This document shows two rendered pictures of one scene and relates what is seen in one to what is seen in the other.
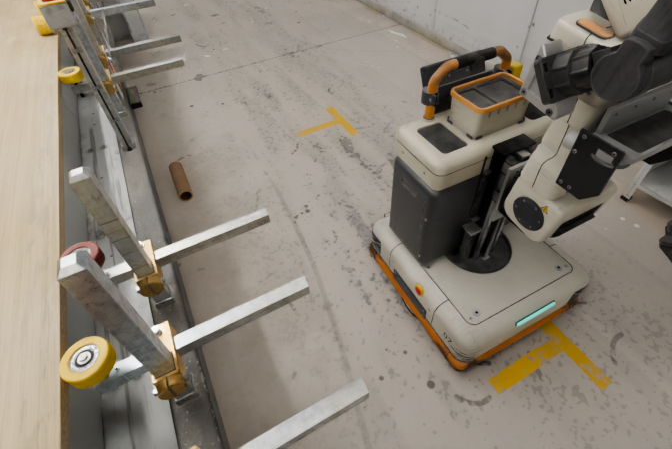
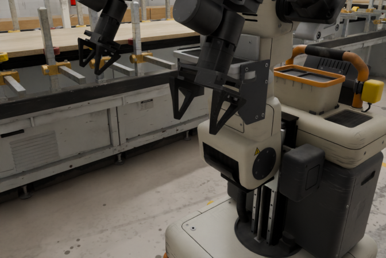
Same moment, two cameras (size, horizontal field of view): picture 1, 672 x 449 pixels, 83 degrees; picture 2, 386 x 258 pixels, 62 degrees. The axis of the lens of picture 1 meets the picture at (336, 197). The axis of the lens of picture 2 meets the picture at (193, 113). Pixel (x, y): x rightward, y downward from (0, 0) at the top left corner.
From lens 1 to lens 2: 158 cm
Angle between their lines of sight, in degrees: 66
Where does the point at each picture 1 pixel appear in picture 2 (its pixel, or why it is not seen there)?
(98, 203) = (132, 14)
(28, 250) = not seen: hidden behind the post
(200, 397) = (97, 84)
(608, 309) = not seen: outside the picture
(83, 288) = not seen: hidden behind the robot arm
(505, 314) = (196, 246)
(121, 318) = (91, 21)
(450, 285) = (215, 214)
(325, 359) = (169, 202)
